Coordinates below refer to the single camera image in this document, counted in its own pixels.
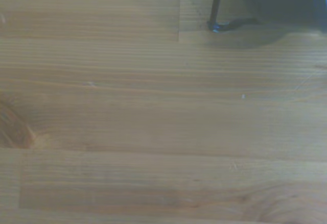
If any black wire dish stand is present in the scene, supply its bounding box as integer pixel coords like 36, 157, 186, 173
206, 0, 259, 34

